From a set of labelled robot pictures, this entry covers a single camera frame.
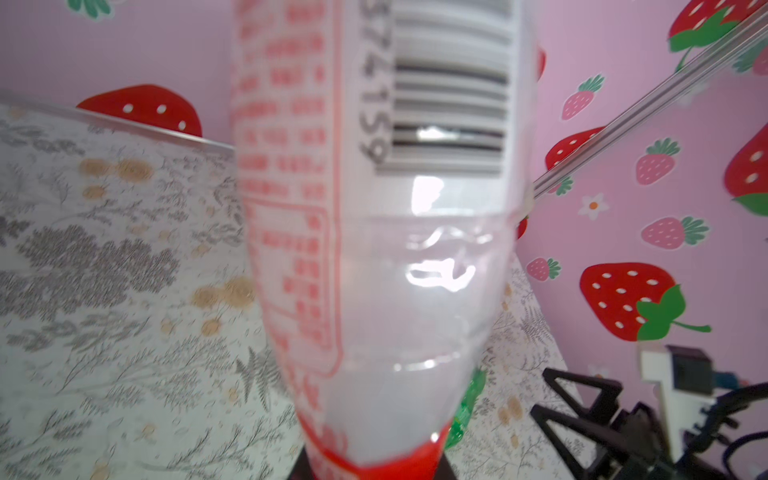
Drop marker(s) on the green bottle yellow cap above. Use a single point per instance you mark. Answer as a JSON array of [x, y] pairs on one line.
[[464, 413]]

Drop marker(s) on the clear bottle red cap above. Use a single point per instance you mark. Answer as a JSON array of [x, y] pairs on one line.
[[382, 151]]

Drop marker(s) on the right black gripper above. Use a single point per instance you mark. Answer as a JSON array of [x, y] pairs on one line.
[[580, 439]]

